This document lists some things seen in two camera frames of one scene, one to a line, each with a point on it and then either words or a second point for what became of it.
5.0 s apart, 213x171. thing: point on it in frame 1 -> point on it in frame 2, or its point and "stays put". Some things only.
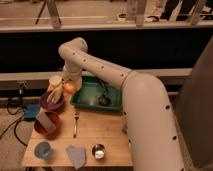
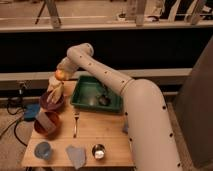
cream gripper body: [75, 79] -> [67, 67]
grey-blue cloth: [77, 155] stays put
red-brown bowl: [52, 134] stays put
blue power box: [30, 111] stays put
